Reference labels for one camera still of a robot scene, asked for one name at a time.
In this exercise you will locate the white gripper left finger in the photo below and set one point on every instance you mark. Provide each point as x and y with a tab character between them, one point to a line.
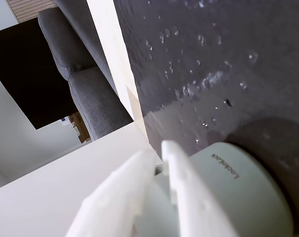
115	197

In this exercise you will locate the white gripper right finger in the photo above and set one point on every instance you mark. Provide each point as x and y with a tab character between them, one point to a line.
189	197

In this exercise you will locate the pale grey metal-lined mug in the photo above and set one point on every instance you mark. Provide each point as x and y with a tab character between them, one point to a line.
243	197

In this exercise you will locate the brown cardboard box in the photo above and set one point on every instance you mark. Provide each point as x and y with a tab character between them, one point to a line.
81	128

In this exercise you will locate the grey fabric sofa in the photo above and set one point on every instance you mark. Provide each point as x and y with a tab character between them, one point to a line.
90	98

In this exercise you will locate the black glossy table mat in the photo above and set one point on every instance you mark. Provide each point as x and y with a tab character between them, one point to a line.
213	61

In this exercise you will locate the black flat screen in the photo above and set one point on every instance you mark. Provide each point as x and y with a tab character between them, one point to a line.
23	74

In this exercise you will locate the beige slatted wall panel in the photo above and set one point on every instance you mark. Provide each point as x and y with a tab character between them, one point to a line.
28	10

